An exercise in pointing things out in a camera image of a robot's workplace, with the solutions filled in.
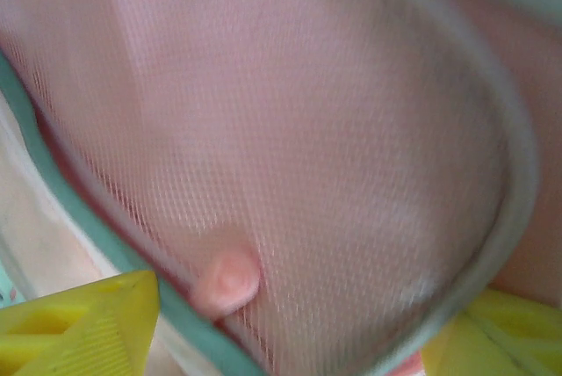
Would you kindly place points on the pink school backpack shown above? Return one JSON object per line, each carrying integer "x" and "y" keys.
{"x": 307, "y": 130}

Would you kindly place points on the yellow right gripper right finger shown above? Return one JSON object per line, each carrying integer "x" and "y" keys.
{"x": 505, "y": 341}

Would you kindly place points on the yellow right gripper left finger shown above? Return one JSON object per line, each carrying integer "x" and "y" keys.
{"x": 66, "y": 332}

